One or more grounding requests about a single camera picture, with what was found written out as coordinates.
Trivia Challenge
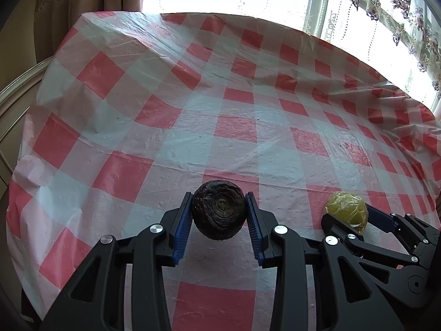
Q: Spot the plastic-wrapped green fruit half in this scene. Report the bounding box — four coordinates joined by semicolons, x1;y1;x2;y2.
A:
325;190;369;236

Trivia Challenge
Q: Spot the cream wooden cabinet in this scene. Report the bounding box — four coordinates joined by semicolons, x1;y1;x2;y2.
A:
0;57;52;183

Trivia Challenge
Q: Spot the brown curtain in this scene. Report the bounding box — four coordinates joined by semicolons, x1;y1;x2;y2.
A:
33;0;145;64

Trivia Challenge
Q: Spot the dark wrinkled passion fruit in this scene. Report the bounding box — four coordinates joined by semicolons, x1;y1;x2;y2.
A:
192;180;248;241

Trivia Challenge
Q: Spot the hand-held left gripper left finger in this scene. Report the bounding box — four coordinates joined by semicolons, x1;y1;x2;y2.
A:
39;191;193;331

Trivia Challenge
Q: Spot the floral lace curtain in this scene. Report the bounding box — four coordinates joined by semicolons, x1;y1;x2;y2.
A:
315;0;441;90

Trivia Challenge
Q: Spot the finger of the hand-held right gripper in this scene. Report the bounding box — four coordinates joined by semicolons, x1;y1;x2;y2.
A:
366;204;441;249
321;213;420;270

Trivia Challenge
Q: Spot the red white checkered tablecloth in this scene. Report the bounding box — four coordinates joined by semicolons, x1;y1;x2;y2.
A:
6;11;441;331

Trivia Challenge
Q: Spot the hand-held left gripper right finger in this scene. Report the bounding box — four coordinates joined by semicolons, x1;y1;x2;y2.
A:
244;191;404;331

